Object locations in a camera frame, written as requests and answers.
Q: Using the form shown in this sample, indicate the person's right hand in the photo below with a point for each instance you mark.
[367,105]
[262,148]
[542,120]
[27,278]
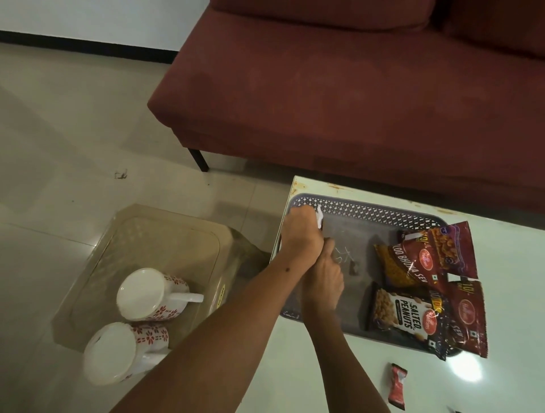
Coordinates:
[323,283]

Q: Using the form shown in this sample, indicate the person's right forearm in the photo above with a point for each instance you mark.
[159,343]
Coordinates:
[340,357]

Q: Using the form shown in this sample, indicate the person's left hand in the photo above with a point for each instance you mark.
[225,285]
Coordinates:
[300,232]

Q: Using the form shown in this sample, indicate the small white paper piece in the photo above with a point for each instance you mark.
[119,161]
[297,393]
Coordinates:
[319,216]

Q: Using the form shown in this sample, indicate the plain red snack packet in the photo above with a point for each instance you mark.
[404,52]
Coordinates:
[470,317]

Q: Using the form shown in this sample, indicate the grey perforated plastic tray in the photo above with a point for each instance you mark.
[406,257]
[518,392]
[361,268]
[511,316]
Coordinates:
[336,225]

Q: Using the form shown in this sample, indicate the transparent plastic stool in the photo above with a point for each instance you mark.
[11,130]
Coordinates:
[161,242]

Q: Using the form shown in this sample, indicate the person's left fingers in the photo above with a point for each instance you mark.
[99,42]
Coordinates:
[307,215]

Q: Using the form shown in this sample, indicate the person's left forearm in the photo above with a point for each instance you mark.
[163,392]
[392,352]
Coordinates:
[221,327]

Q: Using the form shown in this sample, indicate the white mug red floral print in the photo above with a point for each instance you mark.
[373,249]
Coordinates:
[142,295]
[113,355]

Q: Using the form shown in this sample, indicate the small red sachet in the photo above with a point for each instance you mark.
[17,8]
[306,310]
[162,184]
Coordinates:
[397,383]

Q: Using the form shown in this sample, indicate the maroon fabric sofa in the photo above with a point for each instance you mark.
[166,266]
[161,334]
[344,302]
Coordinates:
[362,106]

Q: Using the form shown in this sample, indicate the person's right fingers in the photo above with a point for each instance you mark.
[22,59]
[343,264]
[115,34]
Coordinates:
[332,255]

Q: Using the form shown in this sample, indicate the yellow and red snack packet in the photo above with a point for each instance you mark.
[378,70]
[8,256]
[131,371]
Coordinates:
[402,266]

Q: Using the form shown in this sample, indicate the maroon sofa back cushion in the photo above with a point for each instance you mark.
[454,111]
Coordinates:
[323,12]
[494,21]

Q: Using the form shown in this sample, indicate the red snack packet with picture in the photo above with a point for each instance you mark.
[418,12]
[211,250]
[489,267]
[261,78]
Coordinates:
[455,251]

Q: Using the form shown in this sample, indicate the black sofa leg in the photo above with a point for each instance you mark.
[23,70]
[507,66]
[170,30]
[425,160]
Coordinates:
[199,161]

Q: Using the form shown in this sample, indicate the black peanut packet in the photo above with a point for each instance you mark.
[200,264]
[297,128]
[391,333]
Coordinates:
[398,312]

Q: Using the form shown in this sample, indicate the small dark floor debris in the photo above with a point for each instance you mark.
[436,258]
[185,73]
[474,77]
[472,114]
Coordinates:
[121,173]

